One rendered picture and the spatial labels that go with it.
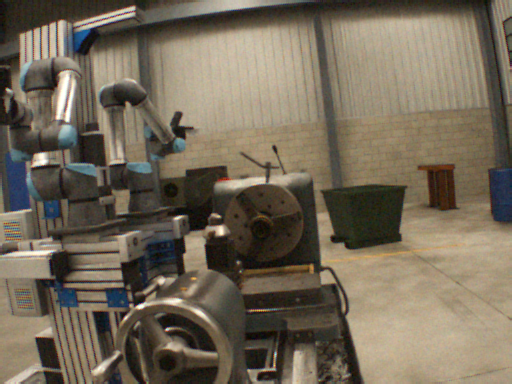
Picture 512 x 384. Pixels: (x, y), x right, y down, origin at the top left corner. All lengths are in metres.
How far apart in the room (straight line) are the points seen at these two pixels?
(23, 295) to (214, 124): 10.35
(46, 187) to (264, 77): 10.71
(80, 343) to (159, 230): 0.63
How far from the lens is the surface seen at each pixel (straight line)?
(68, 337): 2.07
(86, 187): 1.65
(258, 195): 1.77
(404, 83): 12.53
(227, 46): 12.43
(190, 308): 0.52
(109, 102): 2.22
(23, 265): 1.69
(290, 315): 1.19
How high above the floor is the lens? 1.29
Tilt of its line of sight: 3 degrees down
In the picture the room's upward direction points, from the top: 6 degrees counter-clockwise
